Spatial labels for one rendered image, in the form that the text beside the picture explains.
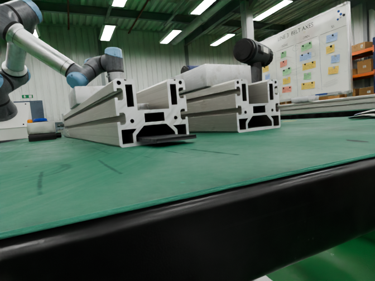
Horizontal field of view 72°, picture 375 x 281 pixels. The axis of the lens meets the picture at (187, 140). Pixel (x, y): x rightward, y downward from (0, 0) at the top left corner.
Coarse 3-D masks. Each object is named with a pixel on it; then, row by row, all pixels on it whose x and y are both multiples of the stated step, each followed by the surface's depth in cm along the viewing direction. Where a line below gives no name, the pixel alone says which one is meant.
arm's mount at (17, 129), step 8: (16, 104) 152; (24, 104) 154; (24, 112) 149; (8, 120) 143; (16, 120) 144; (24, 120) 145; (0, 128) 138; (8, 128) 139; (16, 128) 141; (24, 128) 142; (0, 136) 138; (8, 136) 140; (16, 136) 141; (24, 136) 142
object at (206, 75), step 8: (208, 64) 46; (216, 64) 47; (184, 72) 53; (192, 72) 50; (200, 72) 48; (208, 72) 46; (216, 72) 47; (224, 72) 48; (232, 72) 49; (240, 72) 50; (248, 72) 51; (184, 80) 53; (192, 80) 50; (200, 80) 48; (208, 80) 46; (216, 80) 47; (224, 80) 48; (248, 80) 51; (192, 88) 51; (200, 88) 49
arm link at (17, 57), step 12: (24, 0) 113; (24, 12) 111; (36, 12) 116; (24, 24) 112; (36, 24) 120; (12, 48) 125; (12, 60) 131; (24, 60) 134; (0, 72) 136; (12, 72) 136; (24, 72) 140; (24, 84) 149
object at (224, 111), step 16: (240, 80) 41; (272, 80) 45; (192, 96) 52; (208, 96) 49; (224, 96) 43; (240, 96) 41; (256, 96) 47; (272, 96) 45; (192, 112) 53; (208, 112) 50; (224, 112) 45; (240, 112) 42; (256, 112) 46; (272, 112) 45; (192, 128) 53; (208, 128) 48; (224, 128) 44; (240, 128) 43; (256, 128) 43
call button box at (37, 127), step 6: (30, 126) 82; (36, 126) 83; (42, 126) 83; (48, 126) 84; (54, 126) 85; (30, 132) 82; (36, 132) 83; (42, 132) 83; (48, 132) 84; (54, 132) 85; (60, 132) 90; (30, 138) 82; (36, 138) 83; (42, 138) 83; (48, 138) 84; (54, 138) 85
